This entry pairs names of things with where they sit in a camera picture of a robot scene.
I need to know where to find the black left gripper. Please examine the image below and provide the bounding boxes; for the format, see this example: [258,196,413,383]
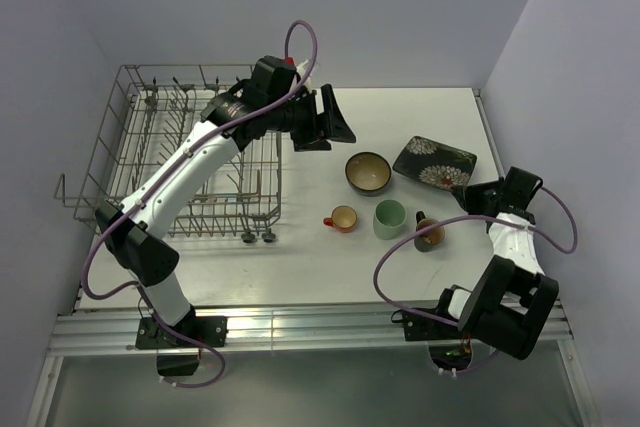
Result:
[267,85,355,152]

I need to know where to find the black floral square plate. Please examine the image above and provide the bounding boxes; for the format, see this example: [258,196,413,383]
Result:
[392,136,477,191]

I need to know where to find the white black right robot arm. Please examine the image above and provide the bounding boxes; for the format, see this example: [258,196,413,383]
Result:
[432,167,559,360]

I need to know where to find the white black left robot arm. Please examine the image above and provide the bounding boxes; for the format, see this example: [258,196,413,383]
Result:
[95,56,356,346]

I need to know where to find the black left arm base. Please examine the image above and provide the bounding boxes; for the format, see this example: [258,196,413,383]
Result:
[135,316,228,350]

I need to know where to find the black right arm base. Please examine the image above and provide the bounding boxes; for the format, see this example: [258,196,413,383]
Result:
[390,308,487,343]

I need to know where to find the dark bowl tan inside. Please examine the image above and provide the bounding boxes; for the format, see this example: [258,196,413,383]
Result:
[344,152,392,196]

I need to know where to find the dark brown mug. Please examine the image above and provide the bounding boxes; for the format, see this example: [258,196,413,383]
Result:
[413,211,445,253]

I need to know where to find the pale green cup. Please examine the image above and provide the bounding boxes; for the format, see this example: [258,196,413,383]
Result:
[373,199,406,240]

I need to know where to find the small red orange cup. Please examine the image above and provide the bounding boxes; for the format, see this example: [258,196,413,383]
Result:
[323,205,358,233]

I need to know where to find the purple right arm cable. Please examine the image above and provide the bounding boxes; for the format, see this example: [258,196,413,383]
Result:
[373,185,579,316]

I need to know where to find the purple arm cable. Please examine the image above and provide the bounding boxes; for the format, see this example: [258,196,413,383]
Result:
[373,185,579,316]
[82,20,321,301]

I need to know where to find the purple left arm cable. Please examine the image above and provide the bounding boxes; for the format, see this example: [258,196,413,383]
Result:
[82,20,321,301]

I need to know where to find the grey wire dish rack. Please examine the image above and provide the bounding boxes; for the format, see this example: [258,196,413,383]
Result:
[54,63,282,242]

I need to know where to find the aluminium mounting rail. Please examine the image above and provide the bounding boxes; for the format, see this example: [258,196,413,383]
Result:
[48,299,574,358]

